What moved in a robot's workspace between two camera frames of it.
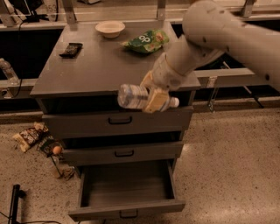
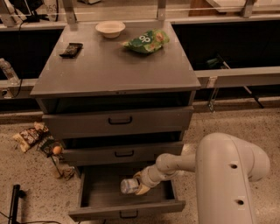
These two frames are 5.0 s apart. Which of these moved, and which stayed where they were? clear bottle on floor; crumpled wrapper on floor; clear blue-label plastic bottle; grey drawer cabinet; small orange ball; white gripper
Moved: white gripper; clear blue-label plastic bottle
Stayed: small orange ball; crumpled wrapper on floor; grey drawer cabinet; clear bottle on floor
